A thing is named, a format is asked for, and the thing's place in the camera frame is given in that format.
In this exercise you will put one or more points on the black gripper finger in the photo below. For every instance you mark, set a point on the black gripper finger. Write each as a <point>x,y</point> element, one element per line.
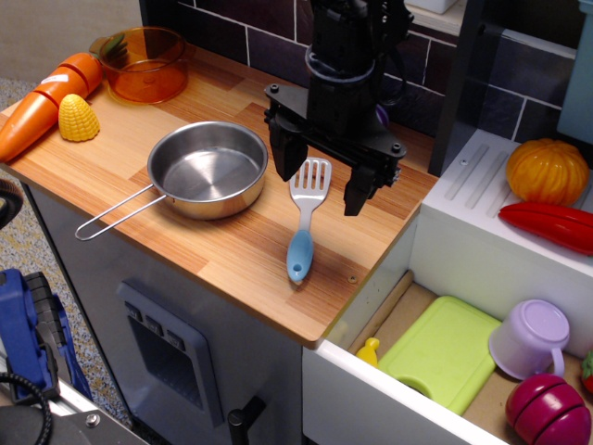
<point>362,185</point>
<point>288,147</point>

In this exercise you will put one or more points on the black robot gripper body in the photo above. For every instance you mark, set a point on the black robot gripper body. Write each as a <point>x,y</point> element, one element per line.
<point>341,118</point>

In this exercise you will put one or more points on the white spatula blue handle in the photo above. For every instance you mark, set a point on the white spatula blue handle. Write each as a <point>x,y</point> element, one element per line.
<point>309,188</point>

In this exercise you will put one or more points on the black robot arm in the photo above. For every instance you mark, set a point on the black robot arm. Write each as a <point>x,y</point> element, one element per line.
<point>352,38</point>

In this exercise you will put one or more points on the stainless steel pan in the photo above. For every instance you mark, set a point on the stainless steel pan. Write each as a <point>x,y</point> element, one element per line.
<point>204,171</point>

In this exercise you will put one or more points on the white toy sink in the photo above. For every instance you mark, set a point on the white toy sink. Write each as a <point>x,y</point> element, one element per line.
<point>455,245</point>

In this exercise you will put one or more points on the orange transparent plastic pot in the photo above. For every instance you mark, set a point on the orange transparent plastic pot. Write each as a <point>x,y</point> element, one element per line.
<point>144,65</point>

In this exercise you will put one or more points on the small yellow toy piece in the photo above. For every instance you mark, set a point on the small yellow toy piece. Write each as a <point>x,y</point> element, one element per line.
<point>368,352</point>

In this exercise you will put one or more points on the orange toy pumpkin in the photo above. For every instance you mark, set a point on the orange toy pumpkin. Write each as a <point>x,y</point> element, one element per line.
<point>547,171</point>

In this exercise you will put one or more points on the green plastic cutting board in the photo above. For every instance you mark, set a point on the green plastic cutting board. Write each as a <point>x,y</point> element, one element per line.
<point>445,354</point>

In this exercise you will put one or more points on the red toy chili pepper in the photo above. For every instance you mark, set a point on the red toy chili pepper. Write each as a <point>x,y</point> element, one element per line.
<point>564,226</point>

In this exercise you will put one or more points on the yellow toy corn piece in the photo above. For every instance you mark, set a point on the yellow toy corn piece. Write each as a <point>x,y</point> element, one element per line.
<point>77,122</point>

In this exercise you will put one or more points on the lilac plastic cup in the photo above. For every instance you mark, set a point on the lilac plastic cup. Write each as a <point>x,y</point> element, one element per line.
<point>531,340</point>

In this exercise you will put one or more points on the orange toy carrot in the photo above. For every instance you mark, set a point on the orange toy carrot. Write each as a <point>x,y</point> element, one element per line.
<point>37,112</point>

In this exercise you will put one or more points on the toy oven door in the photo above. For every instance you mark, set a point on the toy oven door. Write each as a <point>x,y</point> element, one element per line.
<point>176,359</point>

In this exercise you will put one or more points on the red toy strawberry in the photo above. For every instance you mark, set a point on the red toy strawberry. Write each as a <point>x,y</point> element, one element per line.
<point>587,371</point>

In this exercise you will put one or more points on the magenta toy onion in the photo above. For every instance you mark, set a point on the magenta toy onion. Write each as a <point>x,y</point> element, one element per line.
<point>545,409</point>

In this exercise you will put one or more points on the blue clamp tool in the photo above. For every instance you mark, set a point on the blue clamp tool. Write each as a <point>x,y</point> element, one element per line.
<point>36,336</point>

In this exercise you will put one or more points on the black oven door handle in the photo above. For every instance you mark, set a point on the black oven door handle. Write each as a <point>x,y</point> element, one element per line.
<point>239,421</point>

